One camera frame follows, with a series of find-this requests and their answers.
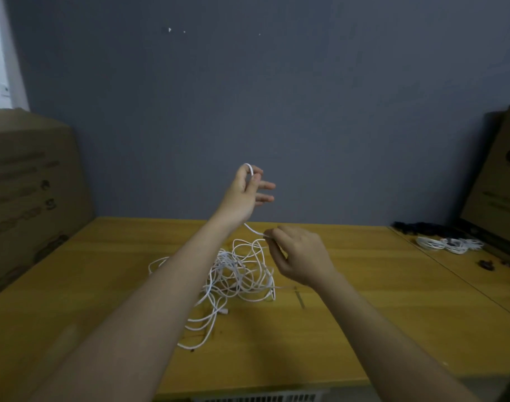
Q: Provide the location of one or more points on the person's right hand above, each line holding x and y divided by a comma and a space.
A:
303, 257

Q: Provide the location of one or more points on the plain brown cardboard box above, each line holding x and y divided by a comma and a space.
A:
29, 196

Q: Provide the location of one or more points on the person's left forearm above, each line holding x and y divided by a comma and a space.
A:
121, 330

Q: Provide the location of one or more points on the person's right forearm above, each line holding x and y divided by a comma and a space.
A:
397, 347

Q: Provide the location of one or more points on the person's left hand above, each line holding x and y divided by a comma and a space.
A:
238, 198

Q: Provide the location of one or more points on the cardboard box with black print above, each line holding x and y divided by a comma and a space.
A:
499, 188

